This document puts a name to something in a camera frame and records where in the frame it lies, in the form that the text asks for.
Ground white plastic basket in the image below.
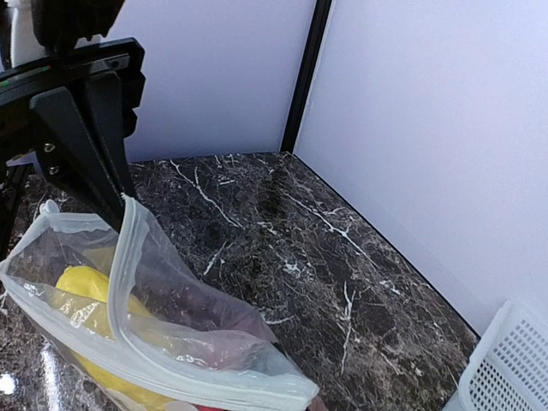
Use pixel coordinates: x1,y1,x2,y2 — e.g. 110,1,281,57
458,301,547,410

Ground left black frame post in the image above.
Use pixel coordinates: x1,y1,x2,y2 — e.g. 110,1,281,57
280,0,332,152

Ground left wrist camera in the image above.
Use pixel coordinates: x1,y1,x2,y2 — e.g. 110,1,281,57
8,0,125,65

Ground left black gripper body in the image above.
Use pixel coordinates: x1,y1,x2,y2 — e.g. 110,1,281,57
1,38,146,171

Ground yellow fake lemon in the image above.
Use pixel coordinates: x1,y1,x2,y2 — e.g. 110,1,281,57
51,265,171,410

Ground polka dot zip bag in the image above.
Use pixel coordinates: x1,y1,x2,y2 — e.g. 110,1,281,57
1,197,319,410

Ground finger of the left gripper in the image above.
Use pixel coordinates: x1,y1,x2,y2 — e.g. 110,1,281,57
84,71,136,199
29,86,124,231

